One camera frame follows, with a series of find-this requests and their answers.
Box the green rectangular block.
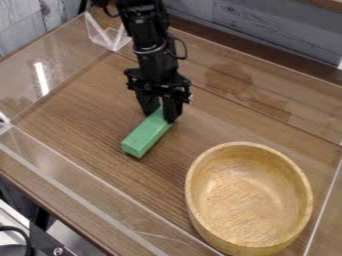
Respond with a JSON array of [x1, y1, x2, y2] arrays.
[[120, 107, 171, 158]]

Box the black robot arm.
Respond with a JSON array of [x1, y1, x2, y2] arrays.
[[91, 0, 192, 124]]

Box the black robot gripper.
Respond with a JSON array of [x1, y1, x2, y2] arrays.
[[124, 46, 191, 124]]

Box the black cable at bottom left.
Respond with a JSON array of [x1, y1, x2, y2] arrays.
[[0, 225, 35, 256]]

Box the clear acrylic wall panels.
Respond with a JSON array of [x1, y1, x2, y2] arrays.
[[0, 18, 342, 256]]

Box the clear acrylic corner bracket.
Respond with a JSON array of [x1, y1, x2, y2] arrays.
[[84, 12, 131, 52]]

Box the brown wooden bowl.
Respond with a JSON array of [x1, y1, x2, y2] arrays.
[[184, 141, 314, 256]]

